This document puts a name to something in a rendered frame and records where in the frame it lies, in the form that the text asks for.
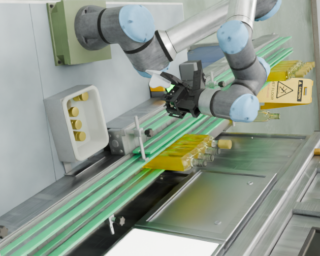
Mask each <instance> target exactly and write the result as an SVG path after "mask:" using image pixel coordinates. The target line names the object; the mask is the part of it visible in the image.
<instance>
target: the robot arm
mask: <svg viewBox="0 0 320 256"><path fill-rule="evenodd" d="M280 6H281V0H221V1H219V2H217V3H215V4H213V5H211V6H210V7H208V8H206V9H204V10H202V11H200V12H199V13H197V14H195V15H193V16H192V17H190V18H188V19H186V20H184V21H182V22H181V23H179V24H177V25H175V26H173V27H171V28H169V29H168V30H166V31H164V30H160V29H158V30H156V31H155V25H154V24H153V23H154V18H153V16H152V14H151V13H150V11H149V10H148V9H147V8H146V7H144V6H142V5H125V6H120V7H112V8H103V7H99V6H96V5H87V6H83V7H82V8H80V9H79V11H78V12H77V14H76V17H75V22H74V29H75V34H76V37H77V40H78V42H79V43H80V45H81V46H82V47H83V48H85V49H86V50H89V51H95V50H100V49H102V48H104V47H106V46H108V45H110V44H119V45H120V47H121V48H122V50H123V51H124V53H125V54H126V56H127V57H128V59H129V60H130V62H131V63H132V65H133V68H134V69H135V70H136V71H137V72H138V73H139V75H141V76H142V77H146V78H151V80H150V82H149V86H150V87H151V88H156V87H158V86H162V87H163V88H170V86H171V85H174V86H173V88H171V90H170V91H169V92H168V93H167V94H164V95H163V96H162V97H161V98H160V100H163V101H165V102H166V103H165V105H164V108H165V109H166V111H167V112H166V114H165V116H167V115H169V116H171V117H176V118H180V119H183V117H184V116H185V115H186V113H191V114H192V117H193V118H198V116H199V115H200V114H203V115H208V116H213V117H218V118H223V119H227V120H232V121H234V122H246V123H249V122H252V121H254V120H255V118H256V117H257V115H258V110H259V100H258V98H257V95H258V93H259V92H260V90H261V88H262V86H263V85H264V84H265V82H266V81H267V77H268V75H269V73H270V66H269V64H268V63H266V61H265V60H264V59H263V58H261V57H258V56H257V55H256V53H255V50H254V48H253V45H252V34H253V26H254V21H264V20H267V19H269V18H270V17H272V16H273V15H274V14H275V13H276V12H277V11H278V10H279V8H280ZM214 33H217V39H218V42H219V46H220V48H221V50H222V51H223V53H224V55H225V57H226V59H227V62H228V64H229V66H230V68H231V70H232V73H233V75H234V77H235V79H234V81H233V83H232V84H231V86H230V88H229V90H228V91H224V90H217V89H211V88H205V84H206V77H205V74H204V73H203V72H202V69H201V70H197V71H194V75H193V86H189V84H187V83H185V82H183V81H181V80H180V79H179V78H177V77H176V76H174V75H172V74H169V73H166V71H167V70H168V69H169V67H170V62H172V61H174V60H175V56H176V54H177V53H179V52H181V51H183V50H184V49H186V48H188V47H190V46H192V45H194V44H196V43H198V42H199V41H201V40H203V39H205V38H207V37H209V36H211V35H213V34H214ZM173 114H175V115H179V117H178V116H174V115H173Z"/></svg>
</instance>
